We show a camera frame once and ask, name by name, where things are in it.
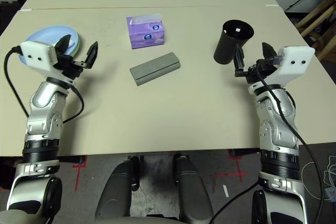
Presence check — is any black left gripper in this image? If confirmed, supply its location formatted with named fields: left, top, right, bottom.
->
left=52, top=34, right=99, bottom=80

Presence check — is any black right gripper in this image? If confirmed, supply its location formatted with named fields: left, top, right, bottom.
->
left=233, top=41, right=279, bottom=86

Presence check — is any blue plastic plate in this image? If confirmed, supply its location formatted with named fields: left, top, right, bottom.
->
left=19, top=25, right=79, bottom=65

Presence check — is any grey glasses case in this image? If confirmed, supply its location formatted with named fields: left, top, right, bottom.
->
left=129, top=52, right=182, bottom=87

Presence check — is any black plastic cup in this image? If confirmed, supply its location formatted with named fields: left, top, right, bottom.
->
left=213, top=19, right=255, bottom=65

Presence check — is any purple tissue pack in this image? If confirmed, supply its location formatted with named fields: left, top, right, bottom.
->
left=126, top=13, right=166, bottom=50

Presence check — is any black table foot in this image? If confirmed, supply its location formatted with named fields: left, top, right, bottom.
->
left=57, top=155, right=86, bottom=164
left=230, top=148, right=260, bottom=156

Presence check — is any red floor tape cross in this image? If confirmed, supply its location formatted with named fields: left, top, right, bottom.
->
left=209, top=152, right=249, bottom=183

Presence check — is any red floor tape mark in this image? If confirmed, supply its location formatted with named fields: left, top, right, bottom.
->
left=72, top=155, right=88, bottom=192

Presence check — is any grey left robot leg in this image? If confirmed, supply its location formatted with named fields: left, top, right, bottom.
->
left=94, top=157, right=140, bottom=219

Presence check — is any grey robot leg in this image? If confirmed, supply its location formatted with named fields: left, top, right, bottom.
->
left=173, top=155, right=214, bottom=221
left=94, top=157, right=140, bottom=219

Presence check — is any grey right robot leg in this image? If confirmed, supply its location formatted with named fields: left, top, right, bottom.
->
left=173, top=155, right=214, bottom=221

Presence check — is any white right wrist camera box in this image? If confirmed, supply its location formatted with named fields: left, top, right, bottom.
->
left=264, top=45, right=316, bottom=88

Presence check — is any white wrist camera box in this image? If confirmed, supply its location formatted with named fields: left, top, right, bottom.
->
left=264, top=45, right=316, bottom=88
left=19, top=40, right=58, bottom=74

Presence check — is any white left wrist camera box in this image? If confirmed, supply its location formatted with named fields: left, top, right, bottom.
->
left=19, top=40, right=58, bottom=74

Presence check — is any wooden frame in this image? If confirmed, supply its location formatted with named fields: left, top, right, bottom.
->
left=295, top=0, right=336, bottom=63

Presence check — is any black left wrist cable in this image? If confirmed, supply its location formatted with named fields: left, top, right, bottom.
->
left=4, top=47, right=85, bottom=125

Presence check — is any black hanging cable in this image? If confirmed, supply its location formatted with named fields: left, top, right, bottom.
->
left=208, top=182, right=260, bottom=224

